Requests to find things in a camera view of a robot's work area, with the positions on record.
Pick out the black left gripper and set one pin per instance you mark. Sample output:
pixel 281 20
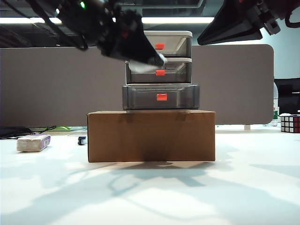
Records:
pixel 119 28

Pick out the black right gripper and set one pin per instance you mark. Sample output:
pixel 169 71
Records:
pixel 267 14

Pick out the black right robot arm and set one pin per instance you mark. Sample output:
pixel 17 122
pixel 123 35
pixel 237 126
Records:
pixel 290 5

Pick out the white ceiling light strip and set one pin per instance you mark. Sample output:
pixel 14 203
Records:
pixel 178 20

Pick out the brown cardboard box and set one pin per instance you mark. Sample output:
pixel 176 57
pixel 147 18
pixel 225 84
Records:
pixel 150 136

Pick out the black boxy object white print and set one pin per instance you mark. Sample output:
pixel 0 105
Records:
pixel 287 98

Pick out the clear bottle green label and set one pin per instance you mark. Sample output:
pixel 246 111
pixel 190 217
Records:
pixel 276 113

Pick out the brown desk divider panel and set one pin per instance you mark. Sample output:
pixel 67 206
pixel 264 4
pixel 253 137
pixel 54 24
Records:
pixel 47 89

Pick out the white divider foot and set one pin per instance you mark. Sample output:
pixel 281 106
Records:
pixel 247 127

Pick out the small black blue object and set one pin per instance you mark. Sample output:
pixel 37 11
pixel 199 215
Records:
pixel 82 141

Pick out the black Rubik's cube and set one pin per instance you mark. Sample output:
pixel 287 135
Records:
pixel 290 124

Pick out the white block purple wrapper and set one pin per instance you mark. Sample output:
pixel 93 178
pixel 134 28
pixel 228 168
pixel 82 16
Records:
pixel 32 143

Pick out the white plastic drawer cabinet frame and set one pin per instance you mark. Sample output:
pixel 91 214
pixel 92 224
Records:
pixel 168 34

